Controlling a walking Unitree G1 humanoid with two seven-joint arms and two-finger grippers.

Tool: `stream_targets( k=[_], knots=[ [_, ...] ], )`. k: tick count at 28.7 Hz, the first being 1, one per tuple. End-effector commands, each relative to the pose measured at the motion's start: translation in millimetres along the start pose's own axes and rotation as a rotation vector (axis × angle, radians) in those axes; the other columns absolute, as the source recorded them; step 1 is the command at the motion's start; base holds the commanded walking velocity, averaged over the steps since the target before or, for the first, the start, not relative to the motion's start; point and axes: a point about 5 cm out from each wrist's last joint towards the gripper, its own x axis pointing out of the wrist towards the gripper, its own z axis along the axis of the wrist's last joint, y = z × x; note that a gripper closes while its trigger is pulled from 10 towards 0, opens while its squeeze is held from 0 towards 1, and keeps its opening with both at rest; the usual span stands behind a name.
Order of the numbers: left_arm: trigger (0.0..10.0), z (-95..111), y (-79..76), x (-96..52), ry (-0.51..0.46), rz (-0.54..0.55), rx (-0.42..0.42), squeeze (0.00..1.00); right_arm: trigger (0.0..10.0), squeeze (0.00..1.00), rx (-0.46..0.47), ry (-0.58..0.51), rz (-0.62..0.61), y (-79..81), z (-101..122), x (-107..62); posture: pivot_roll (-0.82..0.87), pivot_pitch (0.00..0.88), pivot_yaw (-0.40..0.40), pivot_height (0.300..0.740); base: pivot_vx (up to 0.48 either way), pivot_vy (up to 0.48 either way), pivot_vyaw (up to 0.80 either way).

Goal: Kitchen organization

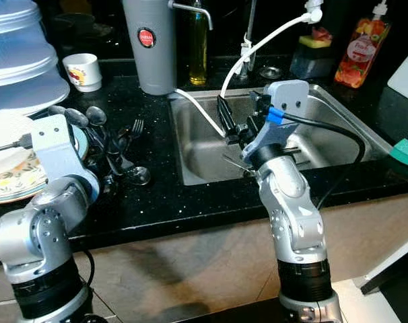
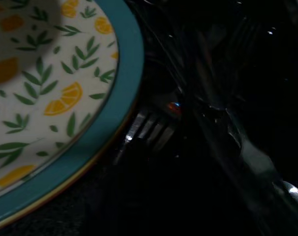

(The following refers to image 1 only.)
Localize metal spoon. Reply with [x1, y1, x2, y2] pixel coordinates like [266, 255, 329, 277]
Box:
[86, 106, 108, 127]
[120, 166, 153, 186]
[48, 105, 87, 127]

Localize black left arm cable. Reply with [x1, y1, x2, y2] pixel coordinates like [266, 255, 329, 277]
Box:
[0, 136, 34, 154]

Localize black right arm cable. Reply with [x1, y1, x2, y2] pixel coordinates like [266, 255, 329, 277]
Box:
[279, 110, 366, 166]

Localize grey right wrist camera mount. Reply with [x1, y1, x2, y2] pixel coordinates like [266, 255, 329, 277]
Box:
[240, 79, 311, 166]

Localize white flexible hose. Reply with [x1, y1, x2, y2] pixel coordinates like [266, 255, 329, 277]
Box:
[173, 0, 326, 139]

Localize metal fork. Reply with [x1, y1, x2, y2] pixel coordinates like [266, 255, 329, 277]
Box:
[125, 118, 146, 143]
[221, 153, 255, 179]

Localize floral patterned plate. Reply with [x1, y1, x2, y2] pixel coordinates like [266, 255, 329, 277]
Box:
[0, 127, 92, 205]

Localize grey water dispenser with spout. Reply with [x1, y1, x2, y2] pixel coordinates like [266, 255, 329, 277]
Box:
[121, 0, 213, 96]

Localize green scrub sponge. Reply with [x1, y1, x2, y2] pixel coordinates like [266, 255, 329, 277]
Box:
[386, 137, 408, 171]

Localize stacked white plastic covers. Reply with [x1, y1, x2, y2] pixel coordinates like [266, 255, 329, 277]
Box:
[0, 0, 72, 119]

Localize chrome faucet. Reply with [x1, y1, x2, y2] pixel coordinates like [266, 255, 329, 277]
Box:
[238, 0, 260, 76]

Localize white printed cup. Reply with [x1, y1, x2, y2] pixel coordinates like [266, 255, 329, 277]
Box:
[62, 53, 103, 94]

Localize white cutting board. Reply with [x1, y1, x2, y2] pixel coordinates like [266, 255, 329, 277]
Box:
[386, 42, 408, 108]

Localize yellow oil glass bottle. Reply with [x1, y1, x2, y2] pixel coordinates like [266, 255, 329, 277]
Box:
[188, 0, 209, 87]

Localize stainless steel sink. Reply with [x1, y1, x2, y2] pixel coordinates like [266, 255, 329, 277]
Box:
[168, 83, 397, 187]

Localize plain white plate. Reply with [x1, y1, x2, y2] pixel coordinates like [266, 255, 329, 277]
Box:
[0, 113, 34, 178]

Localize round metal sink strainer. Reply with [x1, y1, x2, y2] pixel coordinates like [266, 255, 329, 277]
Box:
[259, 65, 283, 80]

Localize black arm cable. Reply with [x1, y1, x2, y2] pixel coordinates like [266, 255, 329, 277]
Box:
[0, 136, 34, 154]
[279, 110, 366, 166]

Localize sponge holder with yellow sponge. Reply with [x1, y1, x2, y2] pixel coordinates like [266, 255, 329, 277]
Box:
[289, 27, 335, 81]

